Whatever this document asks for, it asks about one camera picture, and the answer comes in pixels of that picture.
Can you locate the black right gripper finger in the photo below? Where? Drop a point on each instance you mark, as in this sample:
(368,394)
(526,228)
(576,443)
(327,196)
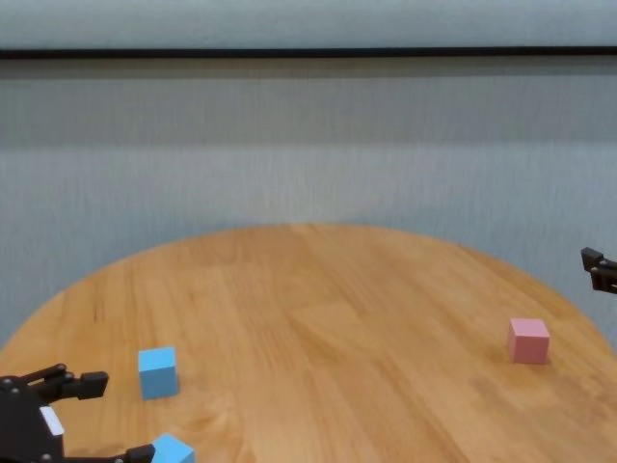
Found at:
(602,275)

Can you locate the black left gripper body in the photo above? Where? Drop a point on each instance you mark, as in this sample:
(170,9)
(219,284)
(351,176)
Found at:
(24,424)

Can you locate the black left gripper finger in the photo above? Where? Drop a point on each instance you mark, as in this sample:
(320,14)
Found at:
(82,385)
(135,455)

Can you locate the blue cube block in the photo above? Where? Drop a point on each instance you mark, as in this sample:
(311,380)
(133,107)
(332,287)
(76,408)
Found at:
(158,373)
(174,451)

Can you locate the pink cube block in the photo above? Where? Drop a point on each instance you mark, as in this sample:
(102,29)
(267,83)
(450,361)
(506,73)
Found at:
(528,341)

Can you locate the black wall rail strip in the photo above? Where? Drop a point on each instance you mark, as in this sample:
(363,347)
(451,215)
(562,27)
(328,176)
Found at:
(308,52)

